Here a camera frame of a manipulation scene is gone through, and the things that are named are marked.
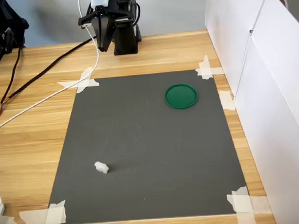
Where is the small white plastic terminal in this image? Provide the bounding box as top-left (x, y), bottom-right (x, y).
top-left (94, 160), bottom-right (111, 174)

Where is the round green lid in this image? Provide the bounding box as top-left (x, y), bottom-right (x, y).
top-left (164, 83), bottom-right (199, 110)

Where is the black bag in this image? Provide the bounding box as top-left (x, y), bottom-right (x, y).
top-left (0, 0), bottom-right (32, 67)

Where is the white partition panel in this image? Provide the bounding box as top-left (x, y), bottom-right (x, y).
top-left (230, 0), bottom-right (299, 224)
top-left (203, 0), bottom-right (275, 98)

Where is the dark grey mat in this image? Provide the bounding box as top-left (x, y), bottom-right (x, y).
top-left (43, 67), bottom-right (251, 224)

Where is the white camera cable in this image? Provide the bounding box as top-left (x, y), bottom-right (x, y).
top-left (0, 0), bottom-right (103, 133)

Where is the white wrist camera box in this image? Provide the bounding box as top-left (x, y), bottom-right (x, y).
top-left (90, 0), bottom-right (110, 8)

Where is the black braided cable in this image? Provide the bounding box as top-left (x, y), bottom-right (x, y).
top-left (0, 45), bottom-right (25, 106)
top-left (0, 37), bottom-right (97, 121)

